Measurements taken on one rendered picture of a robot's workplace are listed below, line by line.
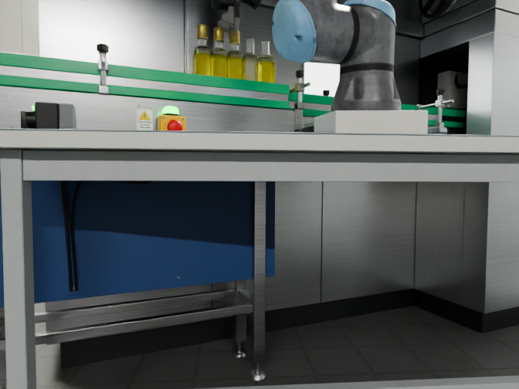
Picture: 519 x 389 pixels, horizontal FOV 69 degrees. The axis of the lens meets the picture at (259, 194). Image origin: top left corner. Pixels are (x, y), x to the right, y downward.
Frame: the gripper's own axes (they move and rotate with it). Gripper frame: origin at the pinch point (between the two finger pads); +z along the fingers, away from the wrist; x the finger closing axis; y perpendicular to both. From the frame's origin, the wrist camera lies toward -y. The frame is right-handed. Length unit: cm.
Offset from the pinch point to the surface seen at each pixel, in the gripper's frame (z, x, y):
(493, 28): -10, 16, -102
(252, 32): -6.2, -12.8, -10.8
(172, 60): 7.3, -14.1, 19.2
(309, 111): 25.2, 2.5, -27.9
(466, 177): 49, 66, -33
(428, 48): -12, -16, -101
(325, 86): 10.7, -15.0, -44.7
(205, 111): 30.0, 16.2, 14.0
